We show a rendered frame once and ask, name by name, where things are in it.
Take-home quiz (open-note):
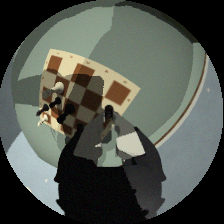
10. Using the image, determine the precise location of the brown and cream chessboard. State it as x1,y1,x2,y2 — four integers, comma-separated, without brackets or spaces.
39,49,141,138

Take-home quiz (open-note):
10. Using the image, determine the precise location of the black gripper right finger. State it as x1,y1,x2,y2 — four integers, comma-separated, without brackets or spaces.
111,110,166,182

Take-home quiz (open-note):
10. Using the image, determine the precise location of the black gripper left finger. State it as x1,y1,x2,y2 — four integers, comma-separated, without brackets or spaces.
54,111,107,183

